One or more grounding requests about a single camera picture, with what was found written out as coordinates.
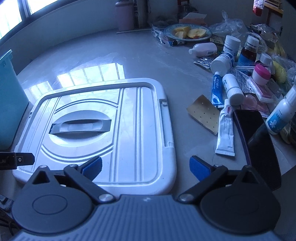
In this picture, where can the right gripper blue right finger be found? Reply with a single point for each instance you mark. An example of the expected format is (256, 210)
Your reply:
(209, 177)

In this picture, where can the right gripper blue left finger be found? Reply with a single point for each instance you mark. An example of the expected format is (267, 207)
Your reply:
(81, 177)

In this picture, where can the white bin lid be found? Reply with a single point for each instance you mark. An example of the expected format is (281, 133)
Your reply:
(125, 122)

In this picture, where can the teal plastic storage bin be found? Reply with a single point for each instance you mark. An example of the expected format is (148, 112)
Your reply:
(13, 101)

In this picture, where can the black smartphone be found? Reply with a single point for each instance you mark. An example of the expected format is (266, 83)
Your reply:
(258, 146)

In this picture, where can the tan medical plaster sheet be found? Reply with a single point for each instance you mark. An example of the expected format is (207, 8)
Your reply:
(205, 113)

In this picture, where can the blue white ointment tube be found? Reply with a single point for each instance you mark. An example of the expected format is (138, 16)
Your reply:
(217, 91)

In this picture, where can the white tube bottle lying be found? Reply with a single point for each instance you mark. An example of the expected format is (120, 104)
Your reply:
(233, 91)

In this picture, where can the white spray bottle blue print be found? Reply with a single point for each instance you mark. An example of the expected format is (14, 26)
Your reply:
(282, 113)

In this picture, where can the pink lidded cream jar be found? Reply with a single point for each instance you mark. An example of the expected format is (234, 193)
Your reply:
(261, 75)

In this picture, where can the white medicine bottle lying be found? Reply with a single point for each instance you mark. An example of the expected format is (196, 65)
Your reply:
(222, 64)

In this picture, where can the brown syrup bottle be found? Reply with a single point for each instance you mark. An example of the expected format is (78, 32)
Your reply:
(249, 51)

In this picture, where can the small white lotion bottle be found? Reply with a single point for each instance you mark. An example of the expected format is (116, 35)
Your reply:
(203, 49)

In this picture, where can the white upright medicine bottle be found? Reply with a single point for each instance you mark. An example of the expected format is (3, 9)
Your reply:
(231, 45)

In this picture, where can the plate of apple slices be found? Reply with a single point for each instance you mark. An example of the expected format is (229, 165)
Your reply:
(187, 32)

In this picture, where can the pink water bottle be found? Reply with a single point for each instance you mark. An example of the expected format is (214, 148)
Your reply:
(124, 15)

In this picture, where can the steel thermos bottle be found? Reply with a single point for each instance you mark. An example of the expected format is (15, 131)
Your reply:
(141, 13)

